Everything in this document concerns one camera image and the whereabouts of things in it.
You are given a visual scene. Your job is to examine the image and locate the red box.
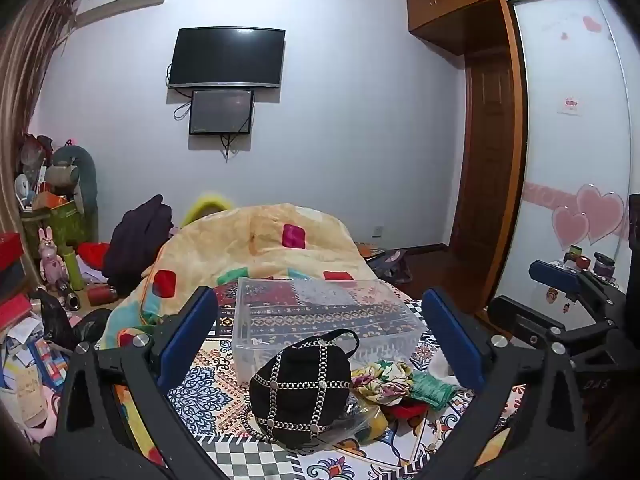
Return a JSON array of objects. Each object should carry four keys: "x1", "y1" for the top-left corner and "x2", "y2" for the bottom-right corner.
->
[{"x1": 0, "y1": 232, "x2": 24, "y2": 272}]

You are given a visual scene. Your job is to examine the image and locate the floral patterned cloth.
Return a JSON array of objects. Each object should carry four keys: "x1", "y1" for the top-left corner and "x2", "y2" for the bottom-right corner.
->
[{"x1": 350, "y1": 360, "x2": 416, "y2": 407}]

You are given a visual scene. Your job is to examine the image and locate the green knitted cloth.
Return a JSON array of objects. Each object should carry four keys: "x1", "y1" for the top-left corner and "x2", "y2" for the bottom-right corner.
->
[{"x1": 410, "y1": 372, "x2": 461, "y2": 412}]

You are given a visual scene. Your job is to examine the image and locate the yellow plush blanket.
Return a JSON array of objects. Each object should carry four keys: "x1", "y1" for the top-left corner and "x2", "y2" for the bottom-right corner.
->
[{"x1": 97, "y1": 202, "x2": 376, "y2": 352}]

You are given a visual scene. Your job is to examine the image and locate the black hat with silver chains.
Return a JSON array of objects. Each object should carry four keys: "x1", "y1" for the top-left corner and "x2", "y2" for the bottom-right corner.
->
[{"x1": 248, "y1": 329, "x2": 361, "y2": 448}]

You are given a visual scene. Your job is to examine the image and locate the white cloth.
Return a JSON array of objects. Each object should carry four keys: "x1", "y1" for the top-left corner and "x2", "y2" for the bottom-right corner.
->
[{"x1": 427, "y1": 347, "x2": 457, "y2": 382}]

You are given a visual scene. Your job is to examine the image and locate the red fabric item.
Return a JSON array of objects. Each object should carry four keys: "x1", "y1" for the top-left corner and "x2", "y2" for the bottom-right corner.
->
[{"x1": 77, "y1": 241, "x2": 111, "y2": 269}]

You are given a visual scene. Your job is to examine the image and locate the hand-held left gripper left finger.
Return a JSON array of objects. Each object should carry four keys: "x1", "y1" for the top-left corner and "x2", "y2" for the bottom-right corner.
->
[{"x1": 40, "y1": 286, "x2": 236, "y2": 480}]

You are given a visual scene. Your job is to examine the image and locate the clear plastic bag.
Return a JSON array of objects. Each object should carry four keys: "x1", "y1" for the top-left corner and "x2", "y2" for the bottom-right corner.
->
[{"x1": 320, "y1": 395, "x2": 389, "y2": 454}]

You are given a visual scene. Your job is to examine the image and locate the pink bunny toy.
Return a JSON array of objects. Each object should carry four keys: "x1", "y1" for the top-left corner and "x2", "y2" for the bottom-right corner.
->
[{"x1": 38, "y1": 227, "x2": 67, "y2": 291}]

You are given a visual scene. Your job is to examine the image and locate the pile of papers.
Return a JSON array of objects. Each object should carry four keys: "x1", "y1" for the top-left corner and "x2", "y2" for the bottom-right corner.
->
[{"x1": 0, "y1": 310, "x2": 71, "y2": 433}]

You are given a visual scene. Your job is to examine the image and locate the clear plastic storage box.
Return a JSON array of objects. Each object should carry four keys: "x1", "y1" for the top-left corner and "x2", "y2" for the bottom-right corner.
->
[{"x1": 231, "y1": 277, "x2": 430, "y2": 386}]

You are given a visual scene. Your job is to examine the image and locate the wooden overhead cabinet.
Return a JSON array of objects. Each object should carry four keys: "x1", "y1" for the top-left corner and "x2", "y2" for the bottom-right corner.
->
[{"x1": 406, "y1": 0, "x2": 597, "y2": 57}]

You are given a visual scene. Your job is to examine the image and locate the yellow fluffy toy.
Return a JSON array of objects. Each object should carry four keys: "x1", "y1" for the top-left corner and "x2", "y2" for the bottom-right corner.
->
[{"x1": 181, "y1": 192, "x2": 236, "y2": 229}]

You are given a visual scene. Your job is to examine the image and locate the white air conditioner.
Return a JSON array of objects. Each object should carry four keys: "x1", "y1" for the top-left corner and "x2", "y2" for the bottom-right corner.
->
[{"x1": 75, "y1": 0, "x2": 174, "y2": 28}]

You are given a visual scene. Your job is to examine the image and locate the white sliding wardrobe door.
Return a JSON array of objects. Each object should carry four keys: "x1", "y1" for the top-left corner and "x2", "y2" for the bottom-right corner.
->
[{"x1": 510, "y1": 0, "x2": 640, "y2": 291}]

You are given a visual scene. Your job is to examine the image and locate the small black wall monitor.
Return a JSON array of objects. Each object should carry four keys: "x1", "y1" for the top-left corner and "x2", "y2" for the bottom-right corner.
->
[{"x1": 188, "y1": 89, "x2": 255, "y2": 136}]

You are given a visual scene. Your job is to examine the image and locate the green cardboard box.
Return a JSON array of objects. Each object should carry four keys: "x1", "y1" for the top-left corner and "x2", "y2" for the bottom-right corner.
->
[{"x1": 22, "y1": 200, "x2": 82, "y2": 256}]

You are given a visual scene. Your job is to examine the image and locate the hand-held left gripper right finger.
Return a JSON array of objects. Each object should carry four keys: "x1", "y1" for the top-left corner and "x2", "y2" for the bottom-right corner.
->
[{"x1": 410, "y1": 287, "x2": 601, "y2": 480}]

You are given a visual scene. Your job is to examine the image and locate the black jacket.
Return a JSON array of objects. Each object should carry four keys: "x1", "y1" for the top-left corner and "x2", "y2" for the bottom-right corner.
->
[{"x1": 102, "y1": 194, "x2": 175, "y2": 297}]

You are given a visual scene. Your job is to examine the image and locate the dark jar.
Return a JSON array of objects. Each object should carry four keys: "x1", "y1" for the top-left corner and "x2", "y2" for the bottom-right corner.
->
[{"x1": 592, "y1": 252, "x2": 617, "y2": 281}]

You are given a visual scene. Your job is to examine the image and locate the red can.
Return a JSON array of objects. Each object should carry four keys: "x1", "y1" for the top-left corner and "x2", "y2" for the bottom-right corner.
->
[{"x1": 87, "y1": 284, "x2": 119, "y2": 306}]

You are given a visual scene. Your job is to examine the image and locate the red cloth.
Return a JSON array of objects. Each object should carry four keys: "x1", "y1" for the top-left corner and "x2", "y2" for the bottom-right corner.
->
[{"x1": 385, "y1": 400, "x2": 429, "y2": 422}]

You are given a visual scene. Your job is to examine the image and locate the green bottle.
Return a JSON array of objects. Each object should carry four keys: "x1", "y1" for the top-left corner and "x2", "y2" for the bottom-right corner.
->
[{"x1": 62, "y1": 246, "x2": 85, "y2": 292}]

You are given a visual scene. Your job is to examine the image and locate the black plastic bag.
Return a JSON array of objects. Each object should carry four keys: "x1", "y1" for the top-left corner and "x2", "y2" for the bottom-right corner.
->
[{"x1": 30, "y1": 287, "x2": 113, "y2": 352}]

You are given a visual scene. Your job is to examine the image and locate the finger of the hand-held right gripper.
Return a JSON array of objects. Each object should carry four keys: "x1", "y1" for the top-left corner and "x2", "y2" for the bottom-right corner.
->
[
  {"x1": 529, "y1": 259, "x2": 629, "y2": 312},
  {"x1": 487, "y1": 296, "x2": 627, "y2": 357}
]

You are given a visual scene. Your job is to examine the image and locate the large black wall television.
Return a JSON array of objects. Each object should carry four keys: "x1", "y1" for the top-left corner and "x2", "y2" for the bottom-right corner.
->
[{"x1": 167, "y1": 27, "x2": 287, "y2": 90}]

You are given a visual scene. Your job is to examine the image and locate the grey plush toy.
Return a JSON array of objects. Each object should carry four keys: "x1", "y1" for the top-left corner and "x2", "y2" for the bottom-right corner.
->
[{"x1": 50, "y1": 145, "x2": 99, "y2": 241}]

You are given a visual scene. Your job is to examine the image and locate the pink heart stickers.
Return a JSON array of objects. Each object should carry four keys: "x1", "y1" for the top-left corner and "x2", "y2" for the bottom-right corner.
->
[{"x1": 551, "y1": 184, "x2": 626, "y2": 246}]

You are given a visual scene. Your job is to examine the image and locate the purple backpack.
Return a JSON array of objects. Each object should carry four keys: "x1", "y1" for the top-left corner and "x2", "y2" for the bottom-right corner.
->
[{"x1": 367, "y1": 249, "x2": 414, "y2": 284}]

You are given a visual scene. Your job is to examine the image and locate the brown curtain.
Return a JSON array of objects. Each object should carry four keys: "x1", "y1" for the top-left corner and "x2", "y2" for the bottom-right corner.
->
[{"x1": 0, "y1": 0, "x2": 81, "y2": 241}]

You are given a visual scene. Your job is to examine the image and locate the wooden door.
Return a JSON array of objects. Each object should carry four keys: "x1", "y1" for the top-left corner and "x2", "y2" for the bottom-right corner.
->
[{"x1": 450, "y1": 52, "x2": 522, "y2": 262}]

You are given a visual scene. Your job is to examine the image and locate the black cylinder speaker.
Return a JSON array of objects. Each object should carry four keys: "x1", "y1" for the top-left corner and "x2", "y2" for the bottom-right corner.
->
[{"x1": 56, "y1": 280, "x2": 84, "y2": 311}]

